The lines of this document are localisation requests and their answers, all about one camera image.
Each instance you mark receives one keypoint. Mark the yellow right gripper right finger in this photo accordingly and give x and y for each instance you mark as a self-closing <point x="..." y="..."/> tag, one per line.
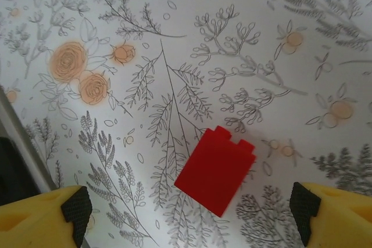
<point x="346" y="222"/>

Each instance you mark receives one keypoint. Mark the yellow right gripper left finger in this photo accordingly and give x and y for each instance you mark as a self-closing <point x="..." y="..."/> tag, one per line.
<point x="29" y="224"/>

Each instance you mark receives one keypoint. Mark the square red lego brick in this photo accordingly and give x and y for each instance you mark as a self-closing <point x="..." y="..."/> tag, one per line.
<point x="215" y="172"/>

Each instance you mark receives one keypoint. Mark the wide aluminium frame beam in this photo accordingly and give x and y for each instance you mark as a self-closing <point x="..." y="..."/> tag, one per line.
<point x="26" y="149"/>

